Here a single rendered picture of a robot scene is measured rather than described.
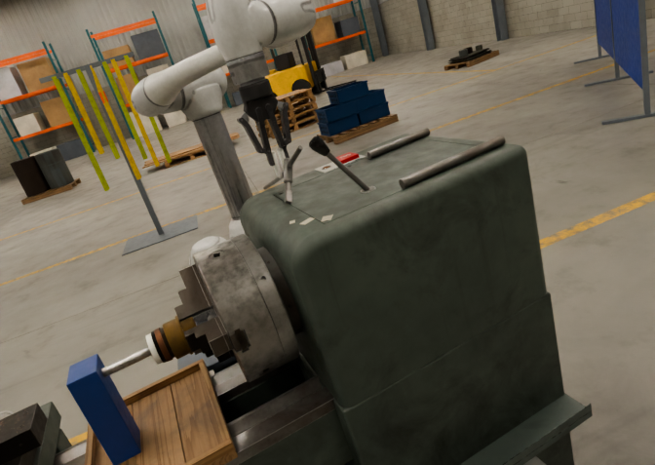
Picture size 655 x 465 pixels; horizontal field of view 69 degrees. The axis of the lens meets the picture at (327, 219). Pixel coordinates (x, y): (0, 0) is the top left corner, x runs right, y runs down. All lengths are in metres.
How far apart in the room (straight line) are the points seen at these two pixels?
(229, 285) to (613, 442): 1.58
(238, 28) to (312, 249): 0.52
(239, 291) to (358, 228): 0.27
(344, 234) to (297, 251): 0.10
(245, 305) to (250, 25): 0.61
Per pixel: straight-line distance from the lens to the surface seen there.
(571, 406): 1.49
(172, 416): 1.28
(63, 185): 13.56
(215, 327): 1.06
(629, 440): 2.17
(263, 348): 1.02
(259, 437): 1.12
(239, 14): 1.14
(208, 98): 1.67
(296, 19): 1.24
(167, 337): 1.10
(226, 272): 1.01
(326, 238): 0.91
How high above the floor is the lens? 1.58
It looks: 20 degrees down
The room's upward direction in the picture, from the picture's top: 17 degrees counter-clockwise
